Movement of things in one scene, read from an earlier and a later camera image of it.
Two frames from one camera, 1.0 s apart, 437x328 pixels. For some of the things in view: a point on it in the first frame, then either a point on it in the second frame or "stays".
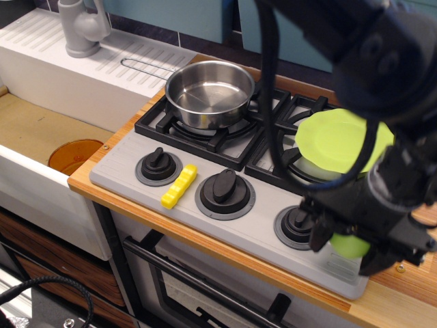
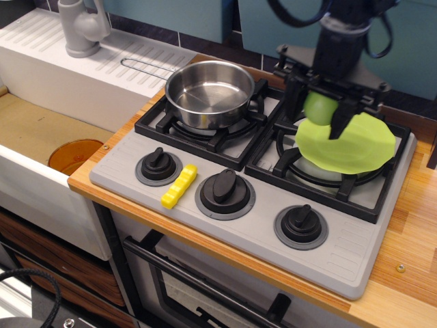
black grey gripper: x=369 y=208 to x=334 y=67
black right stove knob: x=293 y=228 stays
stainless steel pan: x=207 y=95 stays
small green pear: x=349 y=246 to x=319 y=109
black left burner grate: x=228 y=147 stays
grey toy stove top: x=239 y=207 stays
